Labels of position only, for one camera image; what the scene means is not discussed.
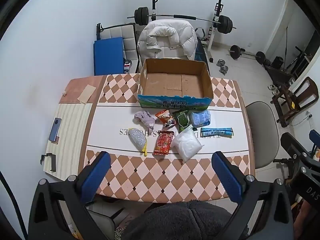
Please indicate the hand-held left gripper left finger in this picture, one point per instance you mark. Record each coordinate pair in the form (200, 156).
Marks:
(96, 177)

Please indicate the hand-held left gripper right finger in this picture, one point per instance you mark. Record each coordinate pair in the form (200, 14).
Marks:
(226, 177)

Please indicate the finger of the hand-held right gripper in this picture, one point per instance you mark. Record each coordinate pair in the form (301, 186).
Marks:
(315, 140)
(290, 142)

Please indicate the long blue snack packet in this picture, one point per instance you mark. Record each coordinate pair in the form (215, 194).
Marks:
(217, 131)

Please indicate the white powder bag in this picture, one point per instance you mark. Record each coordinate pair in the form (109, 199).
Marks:
(186, 145)

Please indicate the silver bead pouch yellow trim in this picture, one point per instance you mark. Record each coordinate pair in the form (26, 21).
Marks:
(137, 138)

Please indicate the blue white tissue packet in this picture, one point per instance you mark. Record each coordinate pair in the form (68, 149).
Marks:
(200, 118)

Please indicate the green snack packet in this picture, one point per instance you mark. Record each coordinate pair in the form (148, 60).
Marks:
(182, 121)

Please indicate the red snack packet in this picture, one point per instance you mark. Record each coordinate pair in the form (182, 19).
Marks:
(163, 142)

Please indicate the purple cloth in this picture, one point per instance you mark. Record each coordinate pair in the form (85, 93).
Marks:
(145, 118)

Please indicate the orange panda snack packet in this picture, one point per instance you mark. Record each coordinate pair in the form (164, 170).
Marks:
(165, 118)

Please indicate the cardboard box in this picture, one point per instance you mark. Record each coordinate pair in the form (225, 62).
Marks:
(175, 102)

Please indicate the person's right forearm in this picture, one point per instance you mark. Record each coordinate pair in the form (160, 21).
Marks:
(311, 217)

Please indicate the grey office chair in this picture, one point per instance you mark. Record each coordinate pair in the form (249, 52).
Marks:
(262, 130)

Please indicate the dark wooden chair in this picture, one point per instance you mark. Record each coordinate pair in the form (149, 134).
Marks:
(282, 97)

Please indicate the pair of white shoes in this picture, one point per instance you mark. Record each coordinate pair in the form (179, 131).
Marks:
(273, 88)

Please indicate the striped cream table cover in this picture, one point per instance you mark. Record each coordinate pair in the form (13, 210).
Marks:
(72, 120)

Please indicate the blue smartphone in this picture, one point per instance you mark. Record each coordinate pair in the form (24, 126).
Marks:
(55, 130)

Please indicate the person's dark fleece clothing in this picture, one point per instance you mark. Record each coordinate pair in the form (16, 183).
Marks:
(180, 222)

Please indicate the checkered printed table mat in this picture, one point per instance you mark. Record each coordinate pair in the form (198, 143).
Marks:
(112, 115)

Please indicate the black exercise machine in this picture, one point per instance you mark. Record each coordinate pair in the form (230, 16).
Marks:
(277, 73)

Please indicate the black speaker box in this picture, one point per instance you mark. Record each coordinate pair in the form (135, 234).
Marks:
(277, 62)

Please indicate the brown paper piece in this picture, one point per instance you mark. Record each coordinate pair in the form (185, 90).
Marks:
(86, 93)

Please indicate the thin black pole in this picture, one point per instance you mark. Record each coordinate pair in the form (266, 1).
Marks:
(285, 45)

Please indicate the chrome dumbbell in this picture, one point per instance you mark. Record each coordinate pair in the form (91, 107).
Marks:
(220, 62)
(224, 70)

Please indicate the short barbell on floor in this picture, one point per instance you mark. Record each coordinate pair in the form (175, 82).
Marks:
(235, 52)

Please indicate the blue folded mat board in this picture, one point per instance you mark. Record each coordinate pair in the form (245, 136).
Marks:
(108, 57)

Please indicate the dark weight bench pad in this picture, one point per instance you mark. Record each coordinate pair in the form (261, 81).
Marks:
(200, 52)

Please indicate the barbell with black plates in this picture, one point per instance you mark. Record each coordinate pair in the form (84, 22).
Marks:
(225, 23)

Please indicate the white bench press rack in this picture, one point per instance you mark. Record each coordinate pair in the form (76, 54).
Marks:
(219, 7)

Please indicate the white puffer jacket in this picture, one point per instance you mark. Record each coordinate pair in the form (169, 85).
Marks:
(165, 37)

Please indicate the black phone bracket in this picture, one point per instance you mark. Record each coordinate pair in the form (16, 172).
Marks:
(53, 162)

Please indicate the white padded black-frame chair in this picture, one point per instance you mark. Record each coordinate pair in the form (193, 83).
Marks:
(115, 31)

